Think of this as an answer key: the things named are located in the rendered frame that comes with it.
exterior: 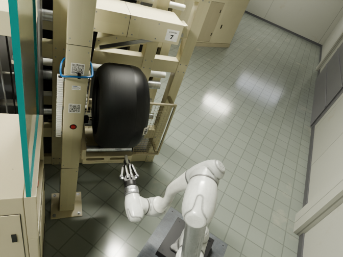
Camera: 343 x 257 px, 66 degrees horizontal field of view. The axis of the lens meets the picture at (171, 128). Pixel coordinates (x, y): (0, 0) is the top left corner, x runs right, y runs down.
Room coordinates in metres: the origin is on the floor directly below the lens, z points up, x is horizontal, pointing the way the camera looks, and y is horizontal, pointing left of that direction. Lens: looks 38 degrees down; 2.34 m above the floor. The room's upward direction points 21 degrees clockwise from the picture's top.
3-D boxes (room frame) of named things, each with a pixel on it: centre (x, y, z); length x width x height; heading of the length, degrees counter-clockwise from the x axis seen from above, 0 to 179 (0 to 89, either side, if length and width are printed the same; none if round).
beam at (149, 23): (1.79, 0.50, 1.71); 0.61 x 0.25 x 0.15; 121
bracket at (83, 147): (1.38, 0.60, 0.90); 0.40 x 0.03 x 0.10; 31
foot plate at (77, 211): (1.32, 0.66, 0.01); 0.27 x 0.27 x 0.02; 31
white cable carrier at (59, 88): (1.26, 0.72, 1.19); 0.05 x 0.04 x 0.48; 31
